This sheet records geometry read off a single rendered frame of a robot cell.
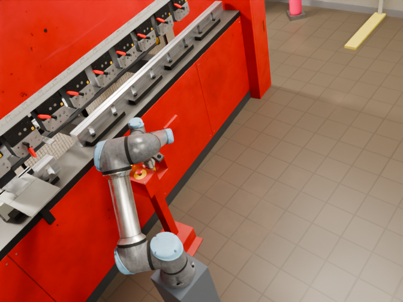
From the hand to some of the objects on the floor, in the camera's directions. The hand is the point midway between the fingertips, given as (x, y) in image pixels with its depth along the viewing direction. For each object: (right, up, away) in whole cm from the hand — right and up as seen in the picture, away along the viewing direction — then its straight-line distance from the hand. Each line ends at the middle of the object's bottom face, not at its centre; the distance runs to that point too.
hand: (153, 168), depth 216 cm
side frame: (+55, +77, +173) cm, 197 cm away
